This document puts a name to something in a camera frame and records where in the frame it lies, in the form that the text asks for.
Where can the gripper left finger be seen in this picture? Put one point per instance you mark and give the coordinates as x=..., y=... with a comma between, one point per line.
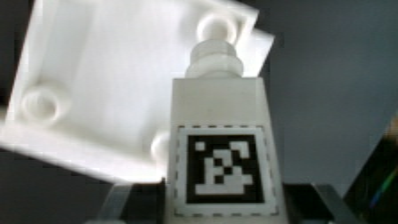
x=113, y=207

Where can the white square table top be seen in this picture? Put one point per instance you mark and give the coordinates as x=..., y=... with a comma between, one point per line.
x=106, y=53

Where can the white table leg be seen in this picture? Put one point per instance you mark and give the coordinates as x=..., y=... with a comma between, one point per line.
x=225, y=187

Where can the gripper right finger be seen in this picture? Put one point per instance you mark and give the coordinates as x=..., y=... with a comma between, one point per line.
x=344, y=216

